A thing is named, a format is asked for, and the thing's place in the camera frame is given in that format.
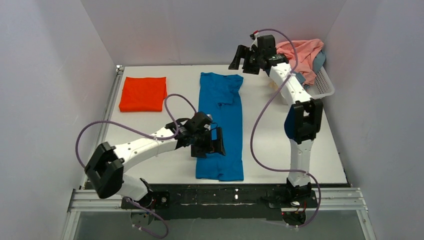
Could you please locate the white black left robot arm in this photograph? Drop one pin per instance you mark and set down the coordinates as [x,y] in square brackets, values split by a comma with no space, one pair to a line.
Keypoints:
[107,167]

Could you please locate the white plastic laundry basket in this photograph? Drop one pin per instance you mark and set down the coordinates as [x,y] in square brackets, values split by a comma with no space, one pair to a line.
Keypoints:
[323,84]

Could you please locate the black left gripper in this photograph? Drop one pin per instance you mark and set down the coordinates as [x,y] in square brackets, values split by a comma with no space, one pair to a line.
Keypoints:
[205,144]

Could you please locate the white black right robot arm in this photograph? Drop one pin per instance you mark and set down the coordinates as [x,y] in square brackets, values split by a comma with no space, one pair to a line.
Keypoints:
[304,116]

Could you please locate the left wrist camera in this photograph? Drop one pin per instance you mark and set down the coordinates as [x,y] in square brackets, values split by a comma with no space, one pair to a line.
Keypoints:
[199,123]

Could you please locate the grey blue t shirt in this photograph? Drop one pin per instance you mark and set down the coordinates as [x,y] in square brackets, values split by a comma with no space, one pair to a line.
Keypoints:
[317,63]

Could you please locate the folded orange t shirt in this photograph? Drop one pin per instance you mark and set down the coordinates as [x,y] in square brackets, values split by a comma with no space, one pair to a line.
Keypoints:
[145,94]

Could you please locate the aluminium frame rail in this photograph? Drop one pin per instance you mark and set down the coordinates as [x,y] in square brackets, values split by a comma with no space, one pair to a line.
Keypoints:
[332,199]

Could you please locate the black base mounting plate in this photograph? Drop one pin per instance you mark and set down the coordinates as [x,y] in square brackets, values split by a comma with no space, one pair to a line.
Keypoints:
[224,201]

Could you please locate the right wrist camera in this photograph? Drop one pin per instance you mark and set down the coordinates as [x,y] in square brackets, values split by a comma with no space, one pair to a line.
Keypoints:
[262,43]

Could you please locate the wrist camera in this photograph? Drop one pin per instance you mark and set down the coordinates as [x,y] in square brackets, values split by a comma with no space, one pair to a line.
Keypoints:
[199,123]
[262,43]

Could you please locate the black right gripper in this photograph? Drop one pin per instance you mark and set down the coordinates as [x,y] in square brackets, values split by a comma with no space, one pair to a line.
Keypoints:
[249,59]

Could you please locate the pink t shirt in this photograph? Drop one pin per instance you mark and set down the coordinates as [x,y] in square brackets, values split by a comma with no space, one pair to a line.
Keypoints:
[301,55]

